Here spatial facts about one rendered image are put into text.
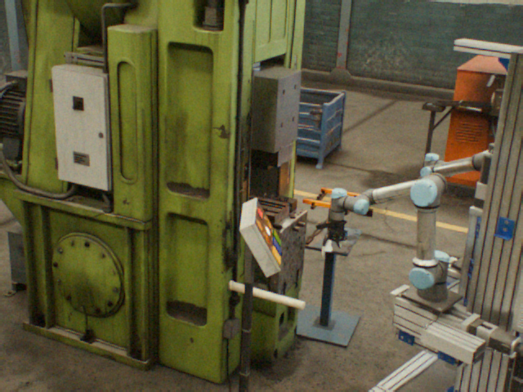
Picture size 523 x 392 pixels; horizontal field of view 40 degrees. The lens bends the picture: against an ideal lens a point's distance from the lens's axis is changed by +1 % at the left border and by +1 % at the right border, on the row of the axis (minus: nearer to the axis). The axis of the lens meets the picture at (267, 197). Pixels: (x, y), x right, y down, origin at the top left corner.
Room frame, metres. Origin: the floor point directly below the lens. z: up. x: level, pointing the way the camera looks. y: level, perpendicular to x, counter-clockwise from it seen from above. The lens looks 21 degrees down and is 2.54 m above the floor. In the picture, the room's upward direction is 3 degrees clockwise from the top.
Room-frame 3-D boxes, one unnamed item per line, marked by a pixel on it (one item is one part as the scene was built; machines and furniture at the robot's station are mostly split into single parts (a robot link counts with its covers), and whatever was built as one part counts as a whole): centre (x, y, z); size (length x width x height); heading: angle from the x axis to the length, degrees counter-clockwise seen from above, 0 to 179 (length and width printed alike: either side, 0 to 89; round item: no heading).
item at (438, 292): (3.19, -0.85, 0.87); 0.15 x 0.15 x 0.10
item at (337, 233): (3.35, -0.36, 1.07); 0.09 x 0.08 x 0.12; 49
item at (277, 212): (3.89, 0.10, 0.96); 0.42 x 0.20 x 0.09; 65
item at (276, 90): (3.93, 0.08, 1.57); 0.42 x 0.39 x 0.40; 65
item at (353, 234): (4.19, -0.43, 0.65); 0.40 x 0.30 x 0.02; 161
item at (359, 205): (3.32, -0.45, 1.23); 0.11 x 0.11 x 0.08; 56
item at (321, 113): (8.04, -0.17, 0.36); 1.20 x 0.80 x 0.72; 69
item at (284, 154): (3.89, 0.10, 1.32); 0.42 x 0.20 x 0.10; 65
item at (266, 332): (3.94, 0.08, 0.23); 0.55 x 0.37 x 0.47; 65
